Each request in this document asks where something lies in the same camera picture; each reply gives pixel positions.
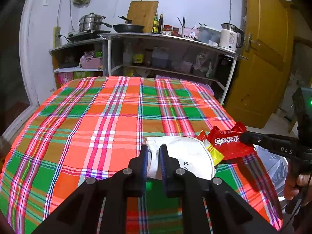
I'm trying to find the green oil bottle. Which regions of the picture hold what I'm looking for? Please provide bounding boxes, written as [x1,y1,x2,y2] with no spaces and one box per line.
[152,13,159,34]

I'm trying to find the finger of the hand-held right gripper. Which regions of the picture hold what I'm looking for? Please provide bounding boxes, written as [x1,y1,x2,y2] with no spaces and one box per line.
[241,132,303,156]

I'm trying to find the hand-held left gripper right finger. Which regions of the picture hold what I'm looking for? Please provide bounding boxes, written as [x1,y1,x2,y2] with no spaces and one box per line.
[159,144,278,234]

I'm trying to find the dark sauce bottle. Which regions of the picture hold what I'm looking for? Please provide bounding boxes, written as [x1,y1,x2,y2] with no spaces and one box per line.
[157,14,164,35]

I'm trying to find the pink plastic basket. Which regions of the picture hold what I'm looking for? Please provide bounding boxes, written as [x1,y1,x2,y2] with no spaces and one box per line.
[80,55,103,69]

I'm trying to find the steel steamer pot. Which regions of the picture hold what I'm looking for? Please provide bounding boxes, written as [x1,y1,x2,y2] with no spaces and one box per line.
[78,12,113,33]

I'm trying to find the plastic jug dark liquid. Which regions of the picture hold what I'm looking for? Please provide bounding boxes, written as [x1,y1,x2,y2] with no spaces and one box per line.
[151,47,170,69]

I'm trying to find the wooden shelf unit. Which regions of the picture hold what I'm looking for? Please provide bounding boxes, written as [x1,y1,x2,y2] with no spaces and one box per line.
[49,40,104,89]

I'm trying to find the white plastic tub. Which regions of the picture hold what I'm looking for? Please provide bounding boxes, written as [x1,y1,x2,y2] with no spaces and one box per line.
[174,60,194,74]

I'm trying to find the clear plastic container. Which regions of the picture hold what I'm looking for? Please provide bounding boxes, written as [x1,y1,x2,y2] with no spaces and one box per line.
[197,26,221,43]

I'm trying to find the yellow sachet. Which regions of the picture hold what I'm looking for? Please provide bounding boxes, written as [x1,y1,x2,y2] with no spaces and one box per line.
[203,139,225,165]

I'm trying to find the colourful cartons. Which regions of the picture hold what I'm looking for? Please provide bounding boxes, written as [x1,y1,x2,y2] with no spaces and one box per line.
[57,71,103,87]

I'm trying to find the yellow power strip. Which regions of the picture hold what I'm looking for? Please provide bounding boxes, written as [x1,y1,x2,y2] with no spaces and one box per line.
[53,26,61,48]

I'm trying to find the plaid tablecloth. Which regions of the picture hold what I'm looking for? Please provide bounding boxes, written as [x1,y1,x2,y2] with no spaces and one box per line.
[0,76,284,234]

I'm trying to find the metal kitchen shelf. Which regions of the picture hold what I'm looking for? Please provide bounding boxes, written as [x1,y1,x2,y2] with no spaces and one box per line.
[99,32,248,105]

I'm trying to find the clear plastic bin liner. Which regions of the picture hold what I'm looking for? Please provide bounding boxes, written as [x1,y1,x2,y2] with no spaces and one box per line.
[253,145,289,198]

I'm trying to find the pink utensil holder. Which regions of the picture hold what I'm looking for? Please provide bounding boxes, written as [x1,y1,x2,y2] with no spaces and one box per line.
[181,27,199,40]

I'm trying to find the black induction cooker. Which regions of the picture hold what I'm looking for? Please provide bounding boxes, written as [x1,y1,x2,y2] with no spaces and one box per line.
[67,30,111,42]

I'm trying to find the red snack packet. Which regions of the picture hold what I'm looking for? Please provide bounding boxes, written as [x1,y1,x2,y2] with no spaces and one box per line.
[207,121,256,161]

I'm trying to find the yellow label sauce bottle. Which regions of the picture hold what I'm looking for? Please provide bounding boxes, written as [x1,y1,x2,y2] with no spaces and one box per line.
[132,45,144,66]

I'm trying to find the wooden cutting board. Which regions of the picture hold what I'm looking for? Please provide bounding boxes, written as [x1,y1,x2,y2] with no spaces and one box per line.
[127,0,159,33]

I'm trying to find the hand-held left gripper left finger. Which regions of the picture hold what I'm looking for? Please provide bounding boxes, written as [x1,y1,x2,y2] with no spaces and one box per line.
[32,144,149,234]

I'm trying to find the black frying pan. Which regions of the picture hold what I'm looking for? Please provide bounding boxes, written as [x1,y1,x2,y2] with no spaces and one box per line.
[113,16,145,33]

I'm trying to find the person's right hand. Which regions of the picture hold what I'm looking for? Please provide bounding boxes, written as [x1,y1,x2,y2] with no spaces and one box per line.
[284,168,312,200]

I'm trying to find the crumpled plastic bags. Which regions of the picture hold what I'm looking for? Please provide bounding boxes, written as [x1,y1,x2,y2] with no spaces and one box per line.
[195,52,215,78]

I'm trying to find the white electric kettle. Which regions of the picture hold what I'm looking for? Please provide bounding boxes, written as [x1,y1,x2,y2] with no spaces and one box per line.
[218,23,245,53]

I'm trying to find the yellow wooden door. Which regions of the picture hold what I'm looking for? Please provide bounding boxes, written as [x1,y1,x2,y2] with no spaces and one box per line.
[223,0,296,129]

